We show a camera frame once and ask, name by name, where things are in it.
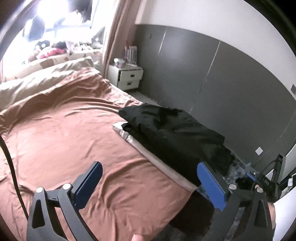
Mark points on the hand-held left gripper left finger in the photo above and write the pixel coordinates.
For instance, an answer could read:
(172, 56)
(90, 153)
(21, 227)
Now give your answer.
(89, 183)

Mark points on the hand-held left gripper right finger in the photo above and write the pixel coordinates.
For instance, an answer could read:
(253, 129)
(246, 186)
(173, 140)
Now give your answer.
(210, 185)

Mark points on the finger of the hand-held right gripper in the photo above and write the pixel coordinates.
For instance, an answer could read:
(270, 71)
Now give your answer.
(252, 173)

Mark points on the person's right forearm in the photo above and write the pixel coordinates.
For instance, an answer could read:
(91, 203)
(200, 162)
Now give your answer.
(272, 213)

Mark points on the black folded clothes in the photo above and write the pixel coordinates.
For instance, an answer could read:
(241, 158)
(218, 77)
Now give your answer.
(196, 162)

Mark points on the person's left hand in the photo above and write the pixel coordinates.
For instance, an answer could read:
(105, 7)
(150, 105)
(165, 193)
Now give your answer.
(138, 235)

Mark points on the blue white shaggy rug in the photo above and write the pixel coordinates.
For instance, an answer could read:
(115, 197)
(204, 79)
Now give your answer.
(235, 169)

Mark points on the bed with brown sheet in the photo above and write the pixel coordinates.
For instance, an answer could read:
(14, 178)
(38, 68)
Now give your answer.
(69, 139)

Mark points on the beige folded cloth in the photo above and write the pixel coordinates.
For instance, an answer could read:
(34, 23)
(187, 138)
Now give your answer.
(124, 133)

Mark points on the white nightstand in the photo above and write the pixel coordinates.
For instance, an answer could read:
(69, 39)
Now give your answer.
(129, 78)

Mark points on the beige duvet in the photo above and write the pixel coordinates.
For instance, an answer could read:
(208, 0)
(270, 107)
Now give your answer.
(34, 83)

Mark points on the small jar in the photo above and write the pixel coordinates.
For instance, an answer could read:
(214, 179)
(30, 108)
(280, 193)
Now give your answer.
(118, 62)

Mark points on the pink cloth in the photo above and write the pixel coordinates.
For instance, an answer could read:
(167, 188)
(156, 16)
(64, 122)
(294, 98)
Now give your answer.
(48, 53)

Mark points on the pile of light clothing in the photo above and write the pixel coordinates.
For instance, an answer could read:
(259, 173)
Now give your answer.
(74, 44)

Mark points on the black panda plush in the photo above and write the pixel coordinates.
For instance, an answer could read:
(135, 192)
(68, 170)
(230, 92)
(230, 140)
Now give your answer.
(41, 45)

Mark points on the grey plush toy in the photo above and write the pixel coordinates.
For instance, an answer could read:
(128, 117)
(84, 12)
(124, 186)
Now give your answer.
(98, 37)

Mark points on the pink curtain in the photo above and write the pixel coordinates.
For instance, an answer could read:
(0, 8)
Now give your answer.
(120, 27)

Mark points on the window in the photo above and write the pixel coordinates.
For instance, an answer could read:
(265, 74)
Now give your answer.
(69, 11)

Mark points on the white wall outlet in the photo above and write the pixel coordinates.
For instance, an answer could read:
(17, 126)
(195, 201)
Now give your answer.
(259, 151)

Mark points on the grey wall switch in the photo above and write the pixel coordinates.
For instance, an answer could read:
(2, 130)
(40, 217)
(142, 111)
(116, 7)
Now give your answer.
(294, 89)

